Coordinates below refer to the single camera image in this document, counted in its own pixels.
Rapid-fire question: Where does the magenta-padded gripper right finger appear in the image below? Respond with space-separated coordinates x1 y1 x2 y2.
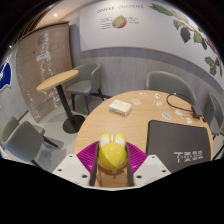
125 142 173 187

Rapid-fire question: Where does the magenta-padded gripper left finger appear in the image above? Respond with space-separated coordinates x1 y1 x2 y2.
52 141 100 187

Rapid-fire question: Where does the yellow computer mouse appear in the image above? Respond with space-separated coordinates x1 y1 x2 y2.
97 132 129 172

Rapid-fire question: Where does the black mouse pad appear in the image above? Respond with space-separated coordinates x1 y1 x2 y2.
145 119 213 174

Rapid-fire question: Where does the small white box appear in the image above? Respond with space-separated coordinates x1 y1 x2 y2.
108 99 133 117

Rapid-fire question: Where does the black cable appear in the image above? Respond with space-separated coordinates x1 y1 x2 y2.
165 92 198 113

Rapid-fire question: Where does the round wooden pedestal table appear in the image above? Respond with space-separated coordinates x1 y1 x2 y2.
35 69 87 135

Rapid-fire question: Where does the brown perforated wall board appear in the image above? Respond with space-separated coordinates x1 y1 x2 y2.
15 24 74 123

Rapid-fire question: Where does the blue wall sign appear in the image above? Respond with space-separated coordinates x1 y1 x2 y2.
0 61 13 91

